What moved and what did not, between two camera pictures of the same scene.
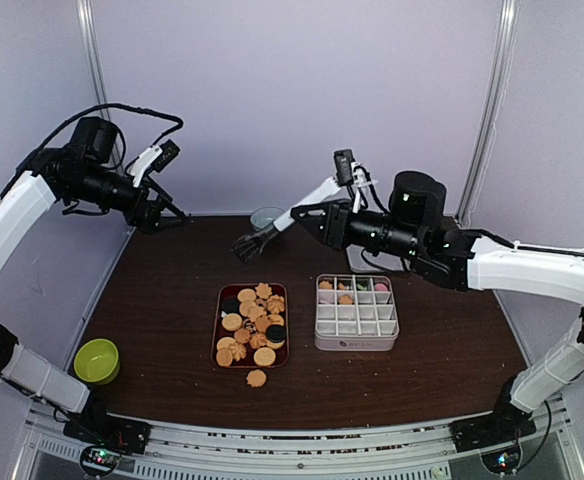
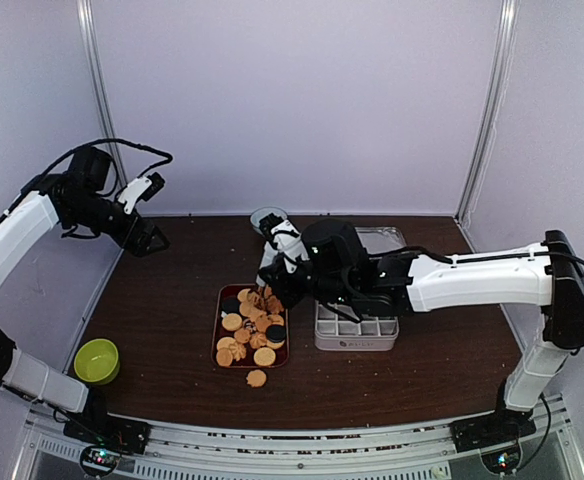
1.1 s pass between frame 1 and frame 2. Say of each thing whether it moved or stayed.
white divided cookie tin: stayed
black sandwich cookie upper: stayed
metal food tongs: moved
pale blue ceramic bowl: stayed
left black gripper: moved
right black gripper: moved
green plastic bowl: stayed
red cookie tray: stayed
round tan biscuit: stayed
